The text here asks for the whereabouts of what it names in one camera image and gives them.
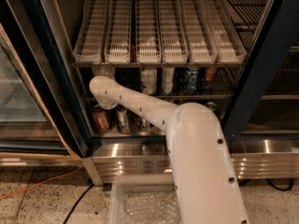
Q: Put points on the white can middle shelf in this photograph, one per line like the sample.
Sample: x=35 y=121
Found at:
x=148 y=80

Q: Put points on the stainless fridge base grille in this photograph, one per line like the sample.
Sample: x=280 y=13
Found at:
x=251 y=159

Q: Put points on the clear plastic bin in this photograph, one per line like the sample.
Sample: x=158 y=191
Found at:
x=144 y=199

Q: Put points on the red can middle shelf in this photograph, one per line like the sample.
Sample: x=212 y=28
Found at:
x=211 y=73

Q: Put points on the red can bottom shelf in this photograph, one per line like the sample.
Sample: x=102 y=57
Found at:
x=100 y=118

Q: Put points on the middle wire shelf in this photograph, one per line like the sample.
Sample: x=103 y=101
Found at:
x=221 y=88

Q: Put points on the white slim can middle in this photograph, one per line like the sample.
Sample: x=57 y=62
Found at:
x=167 y=83

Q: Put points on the red can shelf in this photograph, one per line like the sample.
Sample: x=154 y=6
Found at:
x=100 y=118
x=211 y=73

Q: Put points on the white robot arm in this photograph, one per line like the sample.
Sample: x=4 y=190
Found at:
x=203 y=174

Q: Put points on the blue white can bottom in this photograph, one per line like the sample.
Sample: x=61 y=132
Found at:
x=212 y=106

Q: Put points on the dark fridge centre post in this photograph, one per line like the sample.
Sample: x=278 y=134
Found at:
x=279 y=31

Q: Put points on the white shelf tray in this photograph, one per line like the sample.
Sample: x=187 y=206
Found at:
x=89 y=45
x=118 y=41
x=147 y=34
x=172 y=38
x=229 y=47
x=200 y=43

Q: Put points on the blue can middle shelf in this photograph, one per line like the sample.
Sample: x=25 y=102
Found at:
x=190 y=81

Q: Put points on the silver slim can left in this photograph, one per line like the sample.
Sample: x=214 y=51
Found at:
x=123 y=121

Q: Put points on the glass fridge door left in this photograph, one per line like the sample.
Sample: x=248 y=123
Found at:
x=28 y=134

